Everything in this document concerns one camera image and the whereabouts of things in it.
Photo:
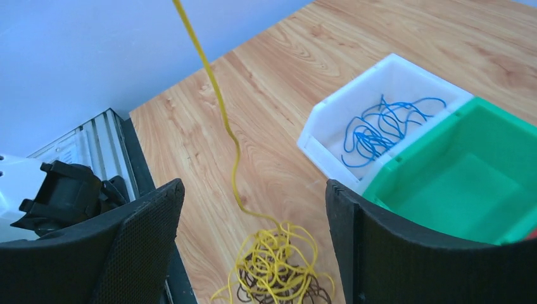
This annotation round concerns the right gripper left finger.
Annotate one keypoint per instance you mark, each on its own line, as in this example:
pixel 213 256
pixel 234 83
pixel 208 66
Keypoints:
pixel 122 256

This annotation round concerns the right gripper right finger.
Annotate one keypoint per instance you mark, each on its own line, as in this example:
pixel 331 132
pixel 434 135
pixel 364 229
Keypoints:
pixel 385 258

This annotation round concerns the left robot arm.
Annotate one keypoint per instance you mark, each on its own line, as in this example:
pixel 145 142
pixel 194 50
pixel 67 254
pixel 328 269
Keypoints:
pixel 38 197

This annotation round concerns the green plastic bin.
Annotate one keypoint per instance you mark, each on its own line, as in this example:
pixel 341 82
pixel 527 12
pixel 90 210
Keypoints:
pixel 473 176

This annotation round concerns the white plastic bin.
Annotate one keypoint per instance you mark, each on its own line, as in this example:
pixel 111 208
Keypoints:
pixel 355 131

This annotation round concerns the red plastic bin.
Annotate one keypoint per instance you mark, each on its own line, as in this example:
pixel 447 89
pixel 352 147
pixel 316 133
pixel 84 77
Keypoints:
pixel 532 235

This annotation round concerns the aluminium frame rail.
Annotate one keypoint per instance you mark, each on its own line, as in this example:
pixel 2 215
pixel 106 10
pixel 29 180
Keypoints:
pixel 98 144

